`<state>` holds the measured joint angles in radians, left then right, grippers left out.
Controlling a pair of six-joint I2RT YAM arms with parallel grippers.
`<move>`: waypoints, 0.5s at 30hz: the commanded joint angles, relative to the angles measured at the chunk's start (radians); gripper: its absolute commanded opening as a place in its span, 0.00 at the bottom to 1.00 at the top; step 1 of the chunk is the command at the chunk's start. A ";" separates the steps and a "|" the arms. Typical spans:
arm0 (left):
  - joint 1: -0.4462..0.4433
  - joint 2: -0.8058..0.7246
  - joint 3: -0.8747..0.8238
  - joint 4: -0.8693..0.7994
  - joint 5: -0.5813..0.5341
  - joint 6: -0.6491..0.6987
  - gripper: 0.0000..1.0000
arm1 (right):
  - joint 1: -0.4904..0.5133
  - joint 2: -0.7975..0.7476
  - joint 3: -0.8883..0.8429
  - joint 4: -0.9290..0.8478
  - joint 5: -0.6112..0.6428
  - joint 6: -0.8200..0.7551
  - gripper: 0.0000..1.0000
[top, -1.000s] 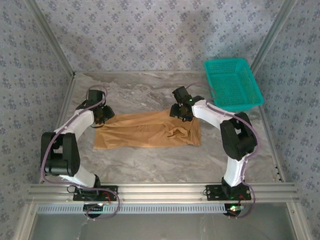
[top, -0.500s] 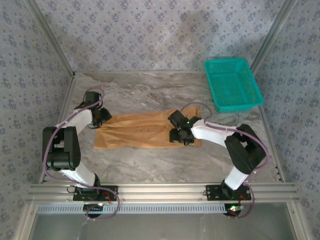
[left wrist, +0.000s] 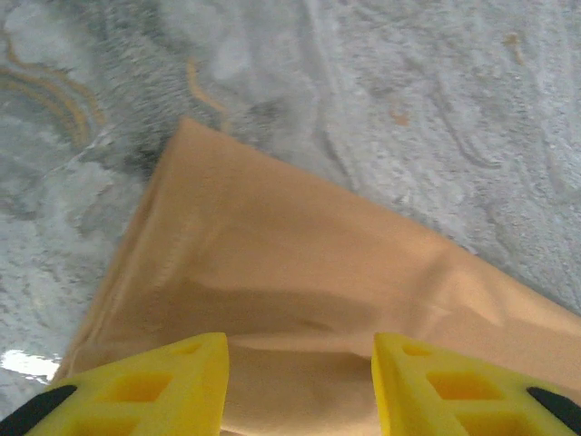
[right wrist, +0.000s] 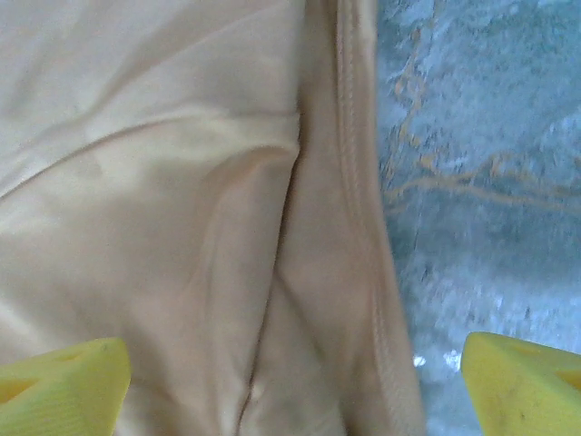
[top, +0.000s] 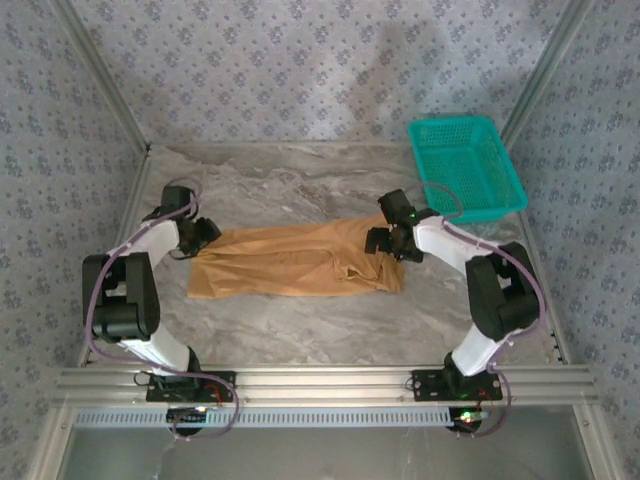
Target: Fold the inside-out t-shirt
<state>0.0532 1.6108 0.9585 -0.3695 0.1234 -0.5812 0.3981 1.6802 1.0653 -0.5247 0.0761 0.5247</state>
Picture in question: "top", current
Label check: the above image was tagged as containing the tan brown t-shirt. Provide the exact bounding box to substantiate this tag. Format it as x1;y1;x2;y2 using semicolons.
187;214;406;300

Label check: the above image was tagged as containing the teal plastic mesh basket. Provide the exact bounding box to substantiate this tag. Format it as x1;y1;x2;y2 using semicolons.
407;115;530;225

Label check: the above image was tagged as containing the black controller board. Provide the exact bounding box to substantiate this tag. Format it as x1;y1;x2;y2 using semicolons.
446;407;490;435
166;406;210;435

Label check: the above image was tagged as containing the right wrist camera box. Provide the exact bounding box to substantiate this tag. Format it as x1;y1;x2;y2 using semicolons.
377;188;415;224

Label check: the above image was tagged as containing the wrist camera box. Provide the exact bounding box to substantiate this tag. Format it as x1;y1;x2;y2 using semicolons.
377;188;415;224
160;183;195;215

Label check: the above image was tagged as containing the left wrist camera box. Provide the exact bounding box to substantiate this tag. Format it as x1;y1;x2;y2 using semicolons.
160;183;195;215

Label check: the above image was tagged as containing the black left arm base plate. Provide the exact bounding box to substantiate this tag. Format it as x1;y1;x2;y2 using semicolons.
146;370;237;403

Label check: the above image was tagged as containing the aluminium extrusion mounting rail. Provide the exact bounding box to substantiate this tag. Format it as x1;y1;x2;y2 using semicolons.
54;367;599;406

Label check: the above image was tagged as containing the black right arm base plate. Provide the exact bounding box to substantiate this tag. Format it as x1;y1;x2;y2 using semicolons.
410;369;504;403

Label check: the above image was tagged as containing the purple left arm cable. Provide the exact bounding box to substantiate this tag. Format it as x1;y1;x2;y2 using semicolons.
84;178;241;444

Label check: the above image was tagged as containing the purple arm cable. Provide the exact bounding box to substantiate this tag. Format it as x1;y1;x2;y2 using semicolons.
84;178;241;444
407;182;549;441

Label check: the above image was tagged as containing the grey slotted cable duct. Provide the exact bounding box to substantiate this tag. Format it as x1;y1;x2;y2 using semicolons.
73;405;451;430

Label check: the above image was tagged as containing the aluminium frame post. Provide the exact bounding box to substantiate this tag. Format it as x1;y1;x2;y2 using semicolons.
499;0;599;146
47;0;154;154

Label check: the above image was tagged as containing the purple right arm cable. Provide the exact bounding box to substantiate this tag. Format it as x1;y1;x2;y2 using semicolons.
407;182;549;441

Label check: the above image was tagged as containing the aluminium frame leg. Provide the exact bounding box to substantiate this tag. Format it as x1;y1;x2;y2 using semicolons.
24;402;76;480
572;402;619;480

